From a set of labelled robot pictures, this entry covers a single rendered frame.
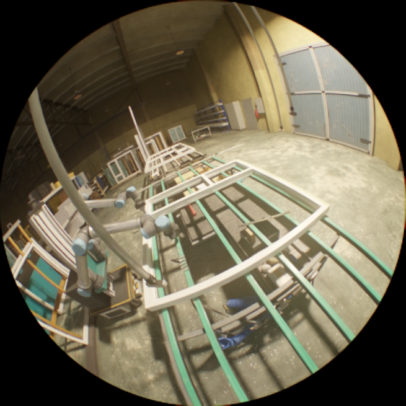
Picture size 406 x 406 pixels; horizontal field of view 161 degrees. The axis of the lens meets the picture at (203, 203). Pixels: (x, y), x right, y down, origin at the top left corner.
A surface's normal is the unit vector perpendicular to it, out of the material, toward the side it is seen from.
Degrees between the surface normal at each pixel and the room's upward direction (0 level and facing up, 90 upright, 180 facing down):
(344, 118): 90
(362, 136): 90
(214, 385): 0
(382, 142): 90
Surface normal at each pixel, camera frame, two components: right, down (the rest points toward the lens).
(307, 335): -0.31, -0.78
